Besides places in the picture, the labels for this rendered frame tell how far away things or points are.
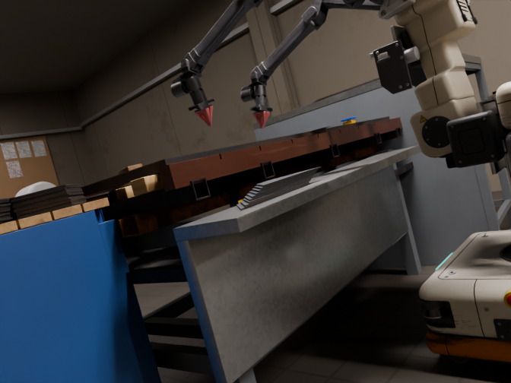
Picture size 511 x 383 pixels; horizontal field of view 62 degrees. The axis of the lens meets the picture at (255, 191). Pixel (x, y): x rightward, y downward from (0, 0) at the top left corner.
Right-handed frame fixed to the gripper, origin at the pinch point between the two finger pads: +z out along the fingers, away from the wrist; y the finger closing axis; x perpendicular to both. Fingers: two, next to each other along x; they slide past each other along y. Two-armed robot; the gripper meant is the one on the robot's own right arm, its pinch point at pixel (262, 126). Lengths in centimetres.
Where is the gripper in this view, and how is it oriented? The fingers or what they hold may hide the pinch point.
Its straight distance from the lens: 204.4
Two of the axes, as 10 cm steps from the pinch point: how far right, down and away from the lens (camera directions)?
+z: 0.7, 9.9, -1.0
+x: 7.6, -1.2, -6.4
